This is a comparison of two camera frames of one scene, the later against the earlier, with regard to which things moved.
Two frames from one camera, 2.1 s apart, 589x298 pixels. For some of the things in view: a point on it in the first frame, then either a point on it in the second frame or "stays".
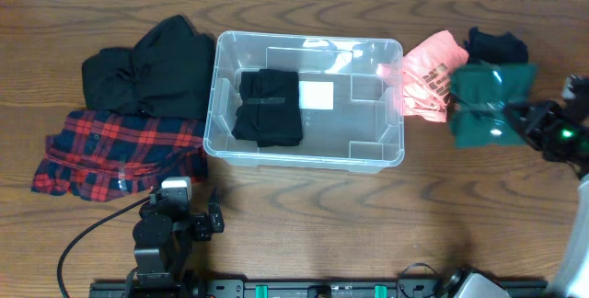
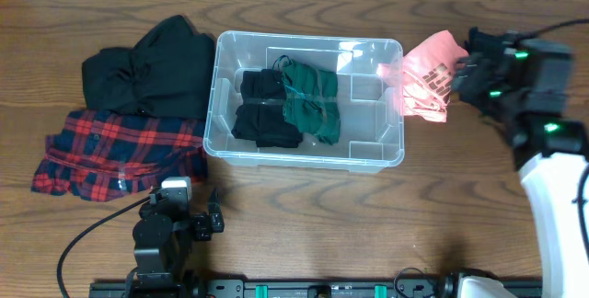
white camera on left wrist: x=176 y=189 stays
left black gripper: x=203 y=231 stays
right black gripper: x=543 y=117 → x=476 y=80
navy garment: x=497 y=49 stays
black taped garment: x=270 y=112 stays
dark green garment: x=479 y=94 → x=310 y=98
